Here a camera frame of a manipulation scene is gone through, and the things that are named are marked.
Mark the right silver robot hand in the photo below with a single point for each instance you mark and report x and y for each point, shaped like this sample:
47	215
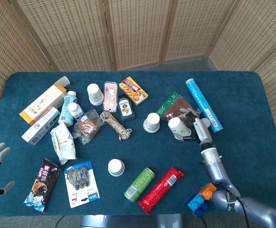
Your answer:
202	130

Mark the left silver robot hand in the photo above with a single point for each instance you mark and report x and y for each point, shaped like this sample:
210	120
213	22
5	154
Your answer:
0	154

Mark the white paper cup green print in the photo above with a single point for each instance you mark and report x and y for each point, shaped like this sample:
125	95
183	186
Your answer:
177	126

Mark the white paper cup blue print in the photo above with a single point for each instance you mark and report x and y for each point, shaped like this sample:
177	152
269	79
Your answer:
152	120

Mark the white paper cup blue flower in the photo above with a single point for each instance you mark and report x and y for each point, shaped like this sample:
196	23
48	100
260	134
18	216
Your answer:
116	166

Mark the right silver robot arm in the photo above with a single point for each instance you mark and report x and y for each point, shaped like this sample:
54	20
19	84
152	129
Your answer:
214	166

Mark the small white jar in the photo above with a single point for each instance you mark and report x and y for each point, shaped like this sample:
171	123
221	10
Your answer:
207	122

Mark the blue wrapped roll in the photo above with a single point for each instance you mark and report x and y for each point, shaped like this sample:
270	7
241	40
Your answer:
203	104

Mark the brown powder bag green header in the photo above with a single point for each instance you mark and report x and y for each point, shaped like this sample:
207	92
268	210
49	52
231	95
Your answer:
173	107

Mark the white pink toothpaste box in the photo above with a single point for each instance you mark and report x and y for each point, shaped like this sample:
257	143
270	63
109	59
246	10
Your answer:
40	127

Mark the brown ice cream wrapper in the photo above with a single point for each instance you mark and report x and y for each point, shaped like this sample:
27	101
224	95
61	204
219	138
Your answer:
42	183

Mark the white snack bag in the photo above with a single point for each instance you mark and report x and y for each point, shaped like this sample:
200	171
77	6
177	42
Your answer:
63	142

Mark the orange and cream long box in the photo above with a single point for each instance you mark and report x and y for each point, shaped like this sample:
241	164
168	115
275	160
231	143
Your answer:
42	102

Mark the colourful toy building blocks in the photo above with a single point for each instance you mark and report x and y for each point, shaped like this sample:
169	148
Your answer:
197	202

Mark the red biscuit pack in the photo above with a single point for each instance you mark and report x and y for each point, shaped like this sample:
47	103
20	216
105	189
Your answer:
161	190

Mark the blue felt table cover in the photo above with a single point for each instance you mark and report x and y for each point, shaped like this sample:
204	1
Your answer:
128	152

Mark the light blue drink bottle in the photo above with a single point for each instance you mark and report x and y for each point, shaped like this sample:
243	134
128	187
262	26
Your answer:
65	111

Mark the black mushroom sauce bottle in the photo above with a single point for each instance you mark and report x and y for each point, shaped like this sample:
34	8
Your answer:
126	108

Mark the yellow curry box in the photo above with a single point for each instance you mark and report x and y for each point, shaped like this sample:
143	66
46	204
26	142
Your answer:
133	90

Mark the green drink can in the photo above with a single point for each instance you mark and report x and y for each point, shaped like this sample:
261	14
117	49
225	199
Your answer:
139	185

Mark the correction tape blister card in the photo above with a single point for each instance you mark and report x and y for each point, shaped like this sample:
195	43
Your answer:
81	183

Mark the white pill bottle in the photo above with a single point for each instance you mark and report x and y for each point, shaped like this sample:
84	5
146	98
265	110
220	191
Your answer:
75	110

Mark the bread in clear bag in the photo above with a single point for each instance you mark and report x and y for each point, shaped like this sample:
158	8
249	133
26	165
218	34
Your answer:
88	126

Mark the pink packaged item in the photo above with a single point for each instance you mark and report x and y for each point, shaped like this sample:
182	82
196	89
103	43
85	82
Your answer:
110	96

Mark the grey robot torso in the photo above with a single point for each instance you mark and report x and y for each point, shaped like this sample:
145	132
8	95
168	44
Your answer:
128	222

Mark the woven bamboo folding screen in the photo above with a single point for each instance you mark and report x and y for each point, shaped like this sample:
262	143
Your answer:
138	31

